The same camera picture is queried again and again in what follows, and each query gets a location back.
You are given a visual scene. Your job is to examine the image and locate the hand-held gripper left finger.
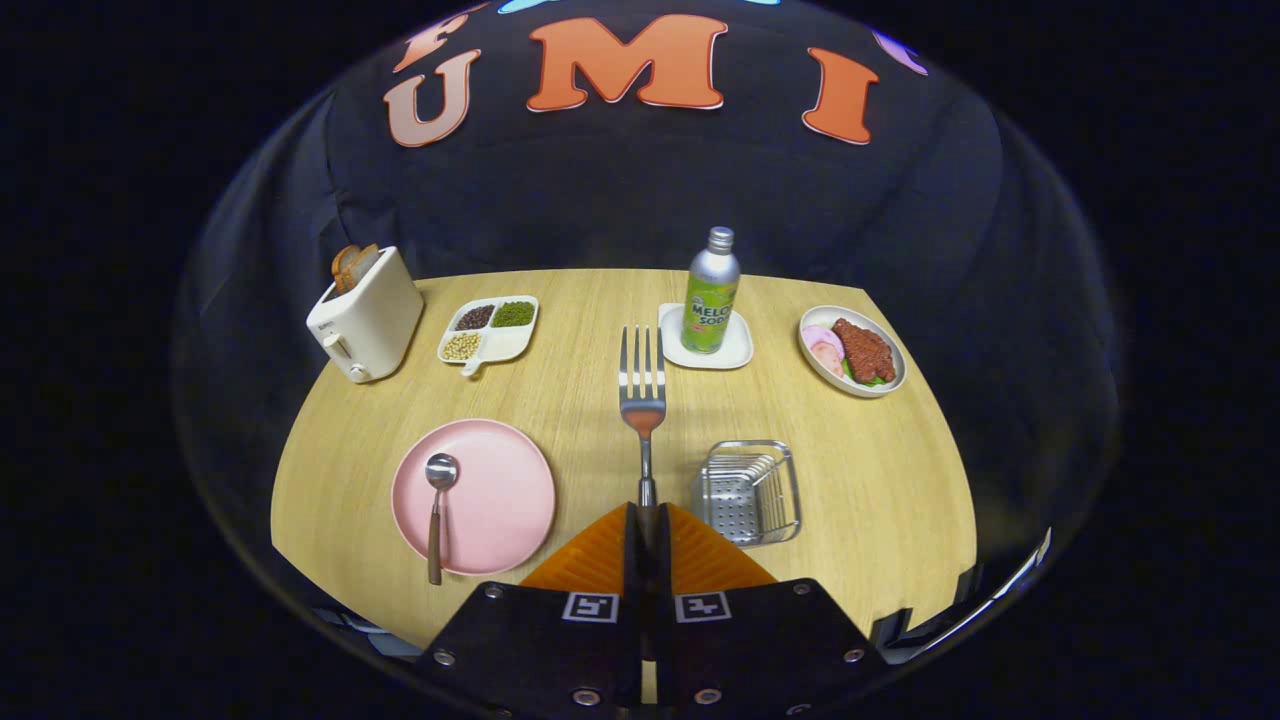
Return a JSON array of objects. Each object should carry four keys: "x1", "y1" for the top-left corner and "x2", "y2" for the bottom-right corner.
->
[{"x1": 415, "y1": 503, "x2": 641, "y2": 716}]

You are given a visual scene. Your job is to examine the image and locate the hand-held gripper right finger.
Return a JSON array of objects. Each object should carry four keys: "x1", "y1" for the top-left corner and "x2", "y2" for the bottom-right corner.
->
[{"x1": 640, "y1": 503, "x2": 881, "y2": 716}]

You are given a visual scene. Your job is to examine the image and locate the metal fork wooden handle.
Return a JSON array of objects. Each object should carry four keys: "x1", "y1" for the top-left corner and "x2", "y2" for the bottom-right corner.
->
[{"x1": 618, "y1": 325, "x2": 668, "y2": 546}]

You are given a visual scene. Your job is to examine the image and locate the metal cutlery basket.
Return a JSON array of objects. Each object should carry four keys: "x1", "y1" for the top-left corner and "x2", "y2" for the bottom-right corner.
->
[{"x1": 692, "y1": 440, "x2": 802, "y2": 548}]

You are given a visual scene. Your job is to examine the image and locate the pink round plate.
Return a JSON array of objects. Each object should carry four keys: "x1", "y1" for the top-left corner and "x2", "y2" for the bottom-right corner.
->
[{"x1": 391, "y1": 419, "x2": 557, "y2": 577}]

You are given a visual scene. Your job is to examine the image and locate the white square coaster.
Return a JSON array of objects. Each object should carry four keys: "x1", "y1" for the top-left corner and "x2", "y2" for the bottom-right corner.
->
[{"x1": 658, "y1": 303, "x2": 754, "y2": 371}]

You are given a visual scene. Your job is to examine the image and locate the white oval food plate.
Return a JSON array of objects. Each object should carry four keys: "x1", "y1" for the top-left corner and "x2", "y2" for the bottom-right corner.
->
[{"x1": 798, "y1": 305, "x2": 908, "y2": 399}]

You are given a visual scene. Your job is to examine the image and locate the white divided dish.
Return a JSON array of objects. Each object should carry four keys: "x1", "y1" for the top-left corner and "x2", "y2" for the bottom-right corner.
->
[{"x1": 437, "y1": 295, "x2": 540, "y2": 378}]

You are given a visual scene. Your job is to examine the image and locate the silver bottle green label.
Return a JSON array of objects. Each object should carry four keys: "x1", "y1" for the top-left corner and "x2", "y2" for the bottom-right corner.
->
[{"x1": 682, "y1": 227, "x2": 742, "y2": 354}]

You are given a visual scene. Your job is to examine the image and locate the pink ham slices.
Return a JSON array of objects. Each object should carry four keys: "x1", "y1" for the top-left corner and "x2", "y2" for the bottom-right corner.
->
[{"x1": 801, "y1": 324, "x2": 847, "y2": 378}]

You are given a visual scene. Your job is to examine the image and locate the red meat piece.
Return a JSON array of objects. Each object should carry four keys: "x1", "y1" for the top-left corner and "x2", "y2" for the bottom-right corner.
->
[{"x1": 832, "y1": 318, "x2": 897, "y2": 385}]

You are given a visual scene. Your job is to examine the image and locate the cream white toaster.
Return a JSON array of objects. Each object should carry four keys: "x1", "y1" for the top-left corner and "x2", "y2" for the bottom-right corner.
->
[{"x1": 306, "y1": 246, "x2": 425, "y2": 384}]

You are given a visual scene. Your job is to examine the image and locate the metal spoon wooden handle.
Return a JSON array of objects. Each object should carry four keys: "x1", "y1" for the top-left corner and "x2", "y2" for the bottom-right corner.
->
[{"x1": 425, "y1": 453, "x2": 460, "y2": 586}]

